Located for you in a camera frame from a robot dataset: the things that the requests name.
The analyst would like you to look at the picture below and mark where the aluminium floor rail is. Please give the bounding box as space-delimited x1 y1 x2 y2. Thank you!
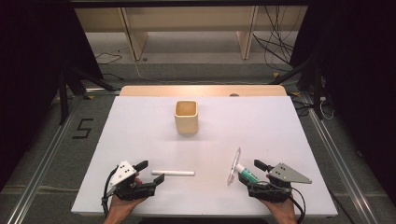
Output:
5 102 79 224
305 106 380 224

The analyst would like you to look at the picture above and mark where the beige square cup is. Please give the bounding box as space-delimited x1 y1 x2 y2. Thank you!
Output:
173 99 200 135

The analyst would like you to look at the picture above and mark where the hand-held gripper cable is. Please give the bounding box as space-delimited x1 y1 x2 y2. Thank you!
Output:
248 181 307 224
100 167 120 217

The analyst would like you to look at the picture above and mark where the left hand-held gripper cable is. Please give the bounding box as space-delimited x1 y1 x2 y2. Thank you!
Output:
100 167 120 217

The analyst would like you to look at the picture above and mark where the black metal stand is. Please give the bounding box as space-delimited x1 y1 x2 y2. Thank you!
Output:
270 55 325 121

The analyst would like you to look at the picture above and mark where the wooden table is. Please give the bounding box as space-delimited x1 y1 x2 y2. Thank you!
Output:
119 84 288 98

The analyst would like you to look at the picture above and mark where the person's right hand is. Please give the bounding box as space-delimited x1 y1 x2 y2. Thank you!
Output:
261 195 299 224

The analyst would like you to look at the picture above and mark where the person's left hand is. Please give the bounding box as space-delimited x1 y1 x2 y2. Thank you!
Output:
103 194 148 224

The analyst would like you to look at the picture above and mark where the black tripod stand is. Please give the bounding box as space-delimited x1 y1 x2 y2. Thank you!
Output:
57 66 117 126

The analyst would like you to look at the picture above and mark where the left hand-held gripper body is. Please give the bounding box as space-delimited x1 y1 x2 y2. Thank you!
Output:
106 160 157 202

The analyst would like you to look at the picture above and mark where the white green toothpaste tube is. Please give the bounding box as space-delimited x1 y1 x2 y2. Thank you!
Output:
234 163 261 185

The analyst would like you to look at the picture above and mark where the right hand-held gripper cable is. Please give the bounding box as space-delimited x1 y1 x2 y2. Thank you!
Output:
248 181 307 224

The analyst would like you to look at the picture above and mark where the white cable with plug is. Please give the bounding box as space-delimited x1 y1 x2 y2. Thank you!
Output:
319 96 335 121

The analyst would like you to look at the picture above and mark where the white board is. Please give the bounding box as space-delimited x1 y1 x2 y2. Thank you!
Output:
70 95 339 218

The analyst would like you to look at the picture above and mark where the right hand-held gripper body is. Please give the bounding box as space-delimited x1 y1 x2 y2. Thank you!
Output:
247 162 313 203

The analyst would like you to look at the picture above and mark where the wooden shelf unit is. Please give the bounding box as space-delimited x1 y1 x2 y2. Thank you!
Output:
74 6 309 62

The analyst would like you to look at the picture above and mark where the white stick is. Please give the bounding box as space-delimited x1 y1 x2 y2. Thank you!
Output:
150 170 196 177

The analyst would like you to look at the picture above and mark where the clear toothbrush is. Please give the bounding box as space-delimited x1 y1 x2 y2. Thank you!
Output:
226 147 243 187

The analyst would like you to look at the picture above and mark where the bundle of black floor cables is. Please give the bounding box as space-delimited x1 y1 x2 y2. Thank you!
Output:
252 6 308 73

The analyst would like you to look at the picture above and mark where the black curtain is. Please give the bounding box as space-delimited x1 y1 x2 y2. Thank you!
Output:
0 0 105 191
289 0 396 206

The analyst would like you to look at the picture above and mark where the thin black floor cable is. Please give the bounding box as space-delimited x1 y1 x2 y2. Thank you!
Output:
94 51 123 66

